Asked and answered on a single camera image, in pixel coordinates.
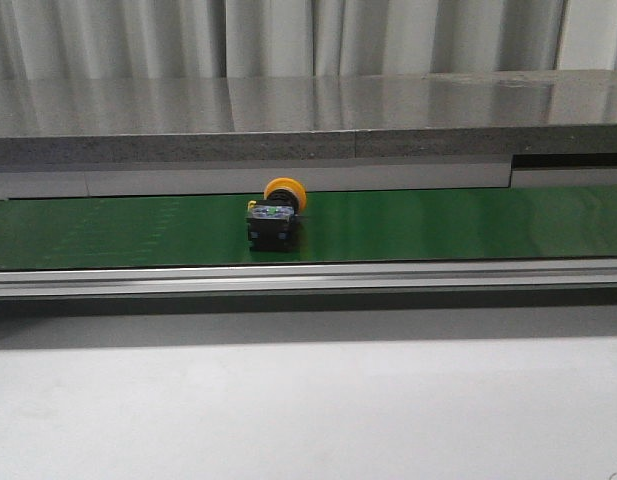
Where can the grey stone countertop slab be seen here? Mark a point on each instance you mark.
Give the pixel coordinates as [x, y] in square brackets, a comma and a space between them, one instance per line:
[91, 124]

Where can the grey panel under countertop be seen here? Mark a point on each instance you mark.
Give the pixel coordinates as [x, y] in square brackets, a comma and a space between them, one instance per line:
[352, 174]

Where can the green conveyor belt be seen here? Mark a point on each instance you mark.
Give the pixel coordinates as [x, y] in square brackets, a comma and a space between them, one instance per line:
[363, 226]

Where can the white pleated curtain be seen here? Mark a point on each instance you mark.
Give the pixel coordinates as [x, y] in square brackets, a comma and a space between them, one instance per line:
[159, 39]

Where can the yellow push button switch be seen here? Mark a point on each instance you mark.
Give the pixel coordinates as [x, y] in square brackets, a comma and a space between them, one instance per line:
[272, 221]

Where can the aluminium conveyor side rail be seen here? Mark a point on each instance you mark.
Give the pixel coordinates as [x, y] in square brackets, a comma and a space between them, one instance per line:
[308, 278]

